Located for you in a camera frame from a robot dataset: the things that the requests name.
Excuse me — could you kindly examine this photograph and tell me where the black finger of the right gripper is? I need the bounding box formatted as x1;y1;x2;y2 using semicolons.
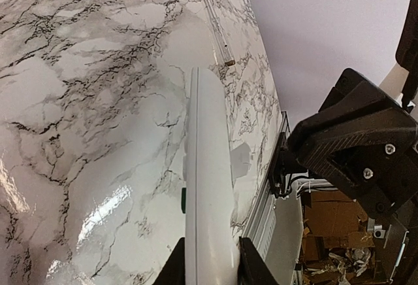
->
289;68;417;219

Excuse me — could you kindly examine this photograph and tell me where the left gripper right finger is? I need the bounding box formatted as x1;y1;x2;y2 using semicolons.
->
238;237;278;285

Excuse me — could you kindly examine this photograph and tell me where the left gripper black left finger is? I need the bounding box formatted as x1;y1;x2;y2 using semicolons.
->
153;237;185;285

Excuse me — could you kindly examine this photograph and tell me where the white remote control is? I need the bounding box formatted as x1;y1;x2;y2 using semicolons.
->
184;67;240;284

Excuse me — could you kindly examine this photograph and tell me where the white battery cover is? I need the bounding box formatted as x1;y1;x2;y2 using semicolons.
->
230;142;251;179

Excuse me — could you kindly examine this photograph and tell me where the clear handled screwdriver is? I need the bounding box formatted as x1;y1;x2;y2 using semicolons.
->
204;0;236;67

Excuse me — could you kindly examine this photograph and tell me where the cardboard scraps box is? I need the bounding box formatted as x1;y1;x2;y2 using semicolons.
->
297;190;409;284

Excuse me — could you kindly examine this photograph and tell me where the front aluminium rail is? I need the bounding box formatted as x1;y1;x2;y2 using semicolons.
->
242;111;302;284

